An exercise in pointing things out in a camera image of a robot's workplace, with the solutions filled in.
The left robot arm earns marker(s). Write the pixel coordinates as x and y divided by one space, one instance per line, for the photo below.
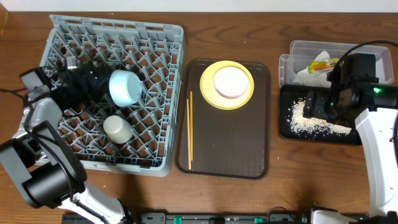
42 166

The white bowl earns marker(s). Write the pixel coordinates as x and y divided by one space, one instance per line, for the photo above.
231 82

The left wooden chopstick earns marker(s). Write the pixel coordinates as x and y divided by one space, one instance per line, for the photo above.
188 137

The spilled rice pile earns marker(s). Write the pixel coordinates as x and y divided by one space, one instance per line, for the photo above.
298 124

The white cup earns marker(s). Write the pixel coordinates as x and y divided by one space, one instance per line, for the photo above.
117 129

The wooden chopstick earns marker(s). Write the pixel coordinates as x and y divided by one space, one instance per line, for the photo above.
188 137
191 123

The clear plastic waste bin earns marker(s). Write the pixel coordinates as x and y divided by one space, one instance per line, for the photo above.
303 52

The green snack wrapper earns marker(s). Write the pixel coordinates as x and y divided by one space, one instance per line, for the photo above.
322 65

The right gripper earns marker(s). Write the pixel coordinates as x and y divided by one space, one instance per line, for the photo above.
314 104

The grey dishwasher rack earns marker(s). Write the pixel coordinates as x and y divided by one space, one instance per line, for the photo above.
156 54

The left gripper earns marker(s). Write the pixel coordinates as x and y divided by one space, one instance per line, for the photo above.
94 86

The black waste tray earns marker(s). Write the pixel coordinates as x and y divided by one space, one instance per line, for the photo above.
291 93

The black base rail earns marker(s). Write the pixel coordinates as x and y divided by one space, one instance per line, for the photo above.
275 215

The white napkin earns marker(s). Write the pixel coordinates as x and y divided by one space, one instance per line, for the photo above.
304 77

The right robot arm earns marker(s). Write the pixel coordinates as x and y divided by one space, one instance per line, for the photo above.
357 100

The brown serving tray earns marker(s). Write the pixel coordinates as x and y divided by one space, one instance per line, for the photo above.
226 143

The light blue bowl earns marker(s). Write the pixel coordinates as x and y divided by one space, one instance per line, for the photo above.
124 88

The right wooden chopstick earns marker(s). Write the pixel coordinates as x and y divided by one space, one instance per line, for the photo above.
191 123

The yellow plate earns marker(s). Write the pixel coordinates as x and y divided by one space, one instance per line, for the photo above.
212 97

